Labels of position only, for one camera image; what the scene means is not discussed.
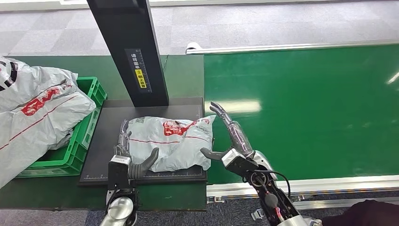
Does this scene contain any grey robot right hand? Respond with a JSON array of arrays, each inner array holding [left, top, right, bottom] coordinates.
[[200, 101, 255, 161]]

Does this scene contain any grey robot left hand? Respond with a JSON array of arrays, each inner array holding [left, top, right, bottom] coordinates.
[[113, 119, 160, 181]]

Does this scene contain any small grey red-print package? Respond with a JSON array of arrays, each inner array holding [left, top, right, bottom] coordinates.
[[126, 115, 216, 173]]

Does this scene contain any green conveyor belt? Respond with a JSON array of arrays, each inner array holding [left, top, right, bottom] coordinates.
[[204, 43, 399, 185]]

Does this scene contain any white conveyor roller end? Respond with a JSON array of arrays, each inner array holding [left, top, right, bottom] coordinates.
[[186, 41, 203, 54]]

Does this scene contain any black scanner platform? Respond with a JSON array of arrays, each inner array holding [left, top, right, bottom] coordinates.
[[78, 97, 208, 187]]

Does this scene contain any green plastic crate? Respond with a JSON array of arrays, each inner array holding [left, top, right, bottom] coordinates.
[[16, 76, 107, 179]]

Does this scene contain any black yellow column label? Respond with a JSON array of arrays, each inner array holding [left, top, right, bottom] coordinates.
[[125, 48, 152, 94]]

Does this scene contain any black scanner column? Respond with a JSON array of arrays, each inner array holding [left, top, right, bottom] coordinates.
[[87, 0, 169, 108]]

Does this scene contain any black cloth object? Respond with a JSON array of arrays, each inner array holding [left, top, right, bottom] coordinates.
[[321, 199, 399, 226]]

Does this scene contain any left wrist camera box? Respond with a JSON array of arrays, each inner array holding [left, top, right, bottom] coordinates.
[[108, 155, 132, 191]]

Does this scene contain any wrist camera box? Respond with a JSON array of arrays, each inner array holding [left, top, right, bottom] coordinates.
[[221, 148, 259, 179], [108, 155, 132, 191]]

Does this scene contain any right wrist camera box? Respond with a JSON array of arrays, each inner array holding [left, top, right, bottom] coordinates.
[[221, 148, 259, 179]]

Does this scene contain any large metal conveyor bracket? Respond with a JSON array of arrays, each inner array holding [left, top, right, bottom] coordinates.
[[251, 208, 265, 221]]

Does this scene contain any wide aluminium conveyor rail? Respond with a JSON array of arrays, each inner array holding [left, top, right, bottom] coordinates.
[[206, 174, 399, 210]]

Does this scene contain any thin aluminium conveyor rail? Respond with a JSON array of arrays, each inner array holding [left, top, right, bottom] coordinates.
[[186, 39, 399, 55]]

